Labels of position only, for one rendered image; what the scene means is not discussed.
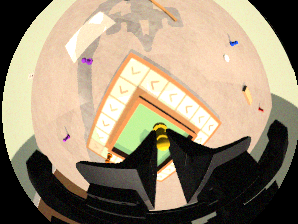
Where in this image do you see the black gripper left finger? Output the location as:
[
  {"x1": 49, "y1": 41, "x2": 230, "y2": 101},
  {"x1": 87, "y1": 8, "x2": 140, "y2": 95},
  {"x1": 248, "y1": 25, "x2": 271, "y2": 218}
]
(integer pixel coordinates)
[{"x1": 76, "y1": 131, "x2": 158, "y2": 210}]

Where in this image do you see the white game board track with arrows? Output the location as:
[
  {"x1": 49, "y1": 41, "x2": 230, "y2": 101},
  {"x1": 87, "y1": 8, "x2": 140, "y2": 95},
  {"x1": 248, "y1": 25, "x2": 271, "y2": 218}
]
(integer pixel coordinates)
[{"x1": 89, "y1": 57, "x2": 218, "y2": 181}]

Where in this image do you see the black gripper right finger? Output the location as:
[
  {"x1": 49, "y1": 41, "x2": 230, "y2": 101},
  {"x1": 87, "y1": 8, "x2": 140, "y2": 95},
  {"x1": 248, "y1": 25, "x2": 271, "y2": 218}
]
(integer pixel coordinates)
[{"x1": 165, "y1": 128, "x2": 251, "y2": 204}]

